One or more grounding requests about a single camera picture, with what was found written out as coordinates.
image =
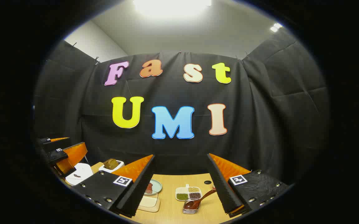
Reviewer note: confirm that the dark red beans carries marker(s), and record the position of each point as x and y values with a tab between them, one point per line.
195	195

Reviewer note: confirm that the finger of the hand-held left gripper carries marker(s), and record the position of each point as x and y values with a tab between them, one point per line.
47	140
58	155

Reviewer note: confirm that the green mung beans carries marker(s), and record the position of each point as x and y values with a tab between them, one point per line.
182	196

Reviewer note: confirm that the yellow soybeans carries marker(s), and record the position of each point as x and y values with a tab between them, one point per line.
193	189

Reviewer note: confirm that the white toaster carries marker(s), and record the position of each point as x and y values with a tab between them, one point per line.
117	164

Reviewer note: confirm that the red meat slice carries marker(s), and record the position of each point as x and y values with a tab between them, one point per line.
149	188

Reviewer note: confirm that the pale green plate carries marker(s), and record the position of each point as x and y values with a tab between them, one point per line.
157	186

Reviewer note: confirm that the brown bread slice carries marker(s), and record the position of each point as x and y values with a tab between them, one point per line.
111	164

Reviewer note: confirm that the white divided dish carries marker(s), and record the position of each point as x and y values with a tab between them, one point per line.
181	189

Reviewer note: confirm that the white rice cooker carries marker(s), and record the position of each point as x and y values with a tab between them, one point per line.
81	171

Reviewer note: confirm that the brown wooden spoon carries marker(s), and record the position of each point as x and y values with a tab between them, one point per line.
193	203

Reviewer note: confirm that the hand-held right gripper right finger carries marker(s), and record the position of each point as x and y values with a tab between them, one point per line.
221	189

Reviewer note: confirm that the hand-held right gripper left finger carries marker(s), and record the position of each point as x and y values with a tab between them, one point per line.
139	186

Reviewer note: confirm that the black backdrop cloth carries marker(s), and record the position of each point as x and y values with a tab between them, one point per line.
254	124

